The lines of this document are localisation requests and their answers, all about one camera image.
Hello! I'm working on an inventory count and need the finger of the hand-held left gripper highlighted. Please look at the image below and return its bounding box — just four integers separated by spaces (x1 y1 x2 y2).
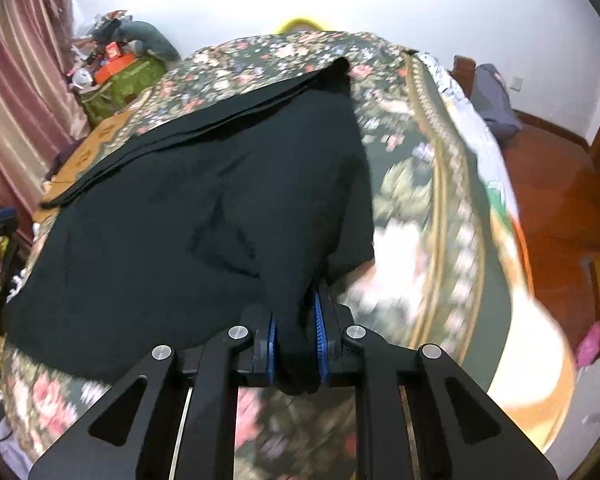
0 208 20 247

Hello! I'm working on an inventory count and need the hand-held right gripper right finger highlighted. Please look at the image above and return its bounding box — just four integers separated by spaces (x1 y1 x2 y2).
312 291 559 480

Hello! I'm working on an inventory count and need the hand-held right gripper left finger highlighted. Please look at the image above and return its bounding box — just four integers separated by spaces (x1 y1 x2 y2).
27 304 277 480

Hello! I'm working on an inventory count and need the black elephant print t-shirt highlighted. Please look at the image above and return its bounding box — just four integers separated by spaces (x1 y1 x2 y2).
2 57 377 397

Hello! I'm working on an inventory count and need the bamboo folding table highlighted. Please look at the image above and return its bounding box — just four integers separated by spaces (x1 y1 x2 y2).
32 110 132 222

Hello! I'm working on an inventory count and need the pink striped curtain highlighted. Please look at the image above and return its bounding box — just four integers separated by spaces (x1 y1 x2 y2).
0 0 90 213

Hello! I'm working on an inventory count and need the green storage box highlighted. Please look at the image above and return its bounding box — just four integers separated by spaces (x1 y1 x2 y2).
79 55 169 129

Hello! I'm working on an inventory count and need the floral blanket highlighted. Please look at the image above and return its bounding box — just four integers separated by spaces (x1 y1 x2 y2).
0 30 533 480

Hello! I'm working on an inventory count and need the orange box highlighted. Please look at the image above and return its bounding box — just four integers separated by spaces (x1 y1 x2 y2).
93 52 142 86

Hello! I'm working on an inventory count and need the white printed bed sheet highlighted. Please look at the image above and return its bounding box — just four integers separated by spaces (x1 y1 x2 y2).
414 50 579 457

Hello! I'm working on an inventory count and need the grey plush toy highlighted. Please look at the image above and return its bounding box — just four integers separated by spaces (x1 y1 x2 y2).
121 20 182 62

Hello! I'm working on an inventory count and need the pink bag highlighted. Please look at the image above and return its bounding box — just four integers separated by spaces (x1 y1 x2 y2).
574 322 600 362

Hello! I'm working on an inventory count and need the grey bag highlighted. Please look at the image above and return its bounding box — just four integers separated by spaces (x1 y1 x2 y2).
472 63 524 142

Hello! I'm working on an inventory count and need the yellow curved headboard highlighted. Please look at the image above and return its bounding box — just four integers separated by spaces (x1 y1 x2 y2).
274 17 332 35

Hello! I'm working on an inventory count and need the wooden bed post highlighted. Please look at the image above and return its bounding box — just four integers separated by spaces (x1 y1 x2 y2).
452 54 477 97

